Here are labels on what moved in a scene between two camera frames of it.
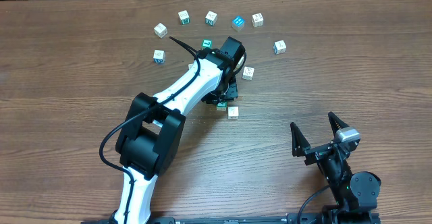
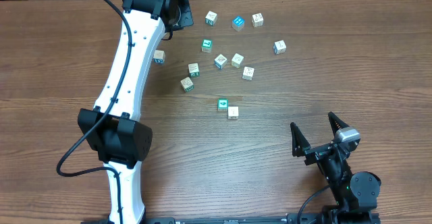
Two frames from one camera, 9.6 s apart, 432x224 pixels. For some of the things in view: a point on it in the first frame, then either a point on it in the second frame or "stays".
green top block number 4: x=221 y=106 stays
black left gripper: x=220 y=98 → x=184 y=18
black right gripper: x=321 y=150 stays
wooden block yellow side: x=248 y=73 stays
